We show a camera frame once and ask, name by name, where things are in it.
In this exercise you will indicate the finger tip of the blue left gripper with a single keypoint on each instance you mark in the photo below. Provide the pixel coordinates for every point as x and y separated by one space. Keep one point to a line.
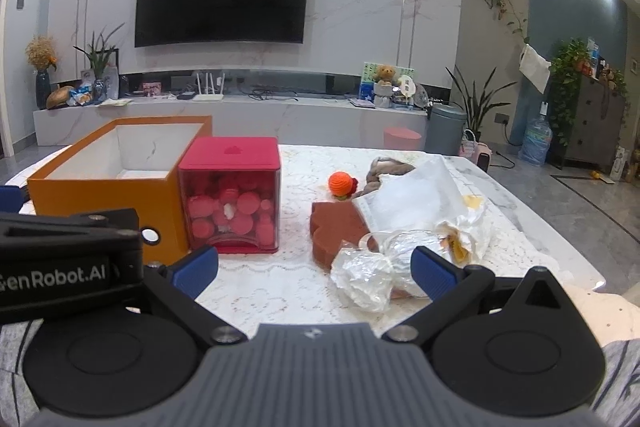
12 198

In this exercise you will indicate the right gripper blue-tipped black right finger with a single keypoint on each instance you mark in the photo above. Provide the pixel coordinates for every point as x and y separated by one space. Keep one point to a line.
454 293

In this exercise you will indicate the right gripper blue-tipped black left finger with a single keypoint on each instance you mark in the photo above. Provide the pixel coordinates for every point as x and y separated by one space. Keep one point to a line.
170 291

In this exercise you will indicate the white plastic bag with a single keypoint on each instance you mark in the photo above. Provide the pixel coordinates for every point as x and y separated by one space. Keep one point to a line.
417 201

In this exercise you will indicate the brown knitted yarn piece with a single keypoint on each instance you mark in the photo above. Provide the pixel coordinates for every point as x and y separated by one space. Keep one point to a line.
383 166

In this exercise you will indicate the orange crochet ball toy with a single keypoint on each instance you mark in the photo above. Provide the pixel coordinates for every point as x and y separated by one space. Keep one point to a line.
342 185

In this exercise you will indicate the yellow cleaning cloth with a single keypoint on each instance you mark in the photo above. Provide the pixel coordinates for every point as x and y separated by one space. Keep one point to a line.
466 236

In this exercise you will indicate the red transparent ball box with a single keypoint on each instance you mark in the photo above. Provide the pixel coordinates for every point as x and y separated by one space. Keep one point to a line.
230 188

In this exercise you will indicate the orange cardboard storage box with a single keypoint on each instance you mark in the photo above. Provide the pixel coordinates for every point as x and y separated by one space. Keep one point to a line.
128 163

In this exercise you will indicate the pink space heater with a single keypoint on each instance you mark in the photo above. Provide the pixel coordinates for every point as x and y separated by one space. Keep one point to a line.
478 153

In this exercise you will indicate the blue vase with dried flowers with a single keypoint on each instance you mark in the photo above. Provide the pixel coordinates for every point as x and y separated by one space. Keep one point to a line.
40 54

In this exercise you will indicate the blue water jug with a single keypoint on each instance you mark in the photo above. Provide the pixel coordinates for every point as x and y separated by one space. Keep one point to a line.
537 138

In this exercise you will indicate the grey trash bin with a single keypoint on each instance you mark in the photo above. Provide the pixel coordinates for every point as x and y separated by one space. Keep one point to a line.
445 128

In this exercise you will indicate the green potted plant in vase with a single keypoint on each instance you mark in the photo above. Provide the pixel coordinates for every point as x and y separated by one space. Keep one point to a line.
98 52

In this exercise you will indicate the tall leafy floor plant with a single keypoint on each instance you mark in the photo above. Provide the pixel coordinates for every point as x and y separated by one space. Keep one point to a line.
475 101

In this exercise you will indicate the white wifi router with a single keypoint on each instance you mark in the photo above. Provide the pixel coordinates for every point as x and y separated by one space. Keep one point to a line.
209 86

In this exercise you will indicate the white marble TV console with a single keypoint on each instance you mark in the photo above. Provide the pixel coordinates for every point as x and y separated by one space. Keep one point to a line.
299 121

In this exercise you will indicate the grey drawer cabinet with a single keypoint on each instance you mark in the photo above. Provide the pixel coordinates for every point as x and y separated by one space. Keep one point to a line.
593 137

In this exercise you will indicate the teddy bear plush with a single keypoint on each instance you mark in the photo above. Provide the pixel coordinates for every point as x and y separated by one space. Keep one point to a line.
385 74

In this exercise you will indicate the white hanging tote bag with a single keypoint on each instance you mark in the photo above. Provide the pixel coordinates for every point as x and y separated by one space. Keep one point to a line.
535 68

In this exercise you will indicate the trailing green ivy plant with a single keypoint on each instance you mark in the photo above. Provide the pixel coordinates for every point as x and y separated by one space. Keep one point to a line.
565 81

